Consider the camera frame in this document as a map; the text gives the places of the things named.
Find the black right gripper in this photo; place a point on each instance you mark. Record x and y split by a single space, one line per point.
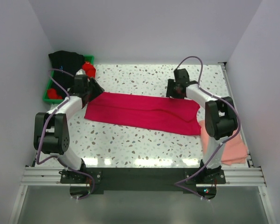
171 83

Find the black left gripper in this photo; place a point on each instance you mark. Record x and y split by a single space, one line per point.
97 89

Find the magenta t shirt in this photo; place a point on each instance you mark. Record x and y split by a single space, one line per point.
155 113

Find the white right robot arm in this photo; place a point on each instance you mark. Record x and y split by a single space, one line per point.
220 121

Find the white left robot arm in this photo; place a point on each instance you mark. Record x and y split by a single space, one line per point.
51 132

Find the red t shirt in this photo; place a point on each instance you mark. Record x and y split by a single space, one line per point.
54 90

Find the green plastic bin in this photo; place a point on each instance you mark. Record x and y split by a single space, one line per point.
70 63

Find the black t shirt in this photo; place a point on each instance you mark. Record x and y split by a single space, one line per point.
70 62

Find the folded peach t shirt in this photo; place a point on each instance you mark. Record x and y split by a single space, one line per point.
235 151

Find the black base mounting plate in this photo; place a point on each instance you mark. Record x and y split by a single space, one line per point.
99 180

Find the aluminium table frame rail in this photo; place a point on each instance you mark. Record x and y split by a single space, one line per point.
252 177

